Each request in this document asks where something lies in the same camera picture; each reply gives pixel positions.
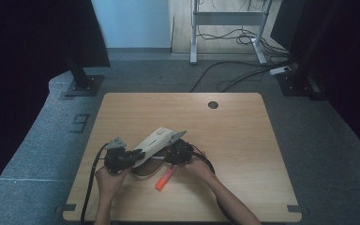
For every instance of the person's left hand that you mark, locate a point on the person's left hand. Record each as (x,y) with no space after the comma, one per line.
(109,182)

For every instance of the person's right hand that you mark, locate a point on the person's right hand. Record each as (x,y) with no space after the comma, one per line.
(198,170)

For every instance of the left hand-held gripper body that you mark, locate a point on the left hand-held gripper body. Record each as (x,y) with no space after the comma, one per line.
(117,156)

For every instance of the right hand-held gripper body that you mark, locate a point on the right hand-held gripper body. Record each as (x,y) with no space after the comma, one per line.
(178,151)

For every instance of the beige pencil case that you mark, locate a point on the beige pencil case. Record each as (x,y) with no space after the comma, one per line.
(153,145)

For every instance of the dark curtain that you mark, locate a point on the dark curtain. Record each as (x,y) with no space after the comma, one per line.
(350,62)
(28,62)

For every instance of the dark round table grommet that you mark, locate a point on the dark round table grommet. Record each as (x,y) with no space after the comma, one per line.
(212,105)

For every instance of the white desk frame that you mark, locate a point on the white desk frame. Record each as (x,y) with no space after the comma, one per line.
(226,18)

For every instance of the black metal stand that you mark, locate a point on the black metal stand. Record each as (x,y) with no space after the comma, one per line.
(82,79)
(298,75)

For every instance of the dark floor tape marking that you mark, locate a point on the dark floor tape marking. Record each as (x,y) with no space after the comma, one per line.
(80,122)

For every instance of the orange highlighter pen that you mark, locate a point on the orange highlighter pen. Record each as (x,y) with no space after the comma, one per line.
(165,179)

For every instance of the grey tape strip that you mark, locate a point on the grey tape strip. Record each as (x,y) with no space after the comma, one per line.
(294,208)
(69,207)

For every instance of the white power strip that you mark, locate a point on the white power strip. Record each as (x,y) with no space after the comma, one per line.
(280,70)

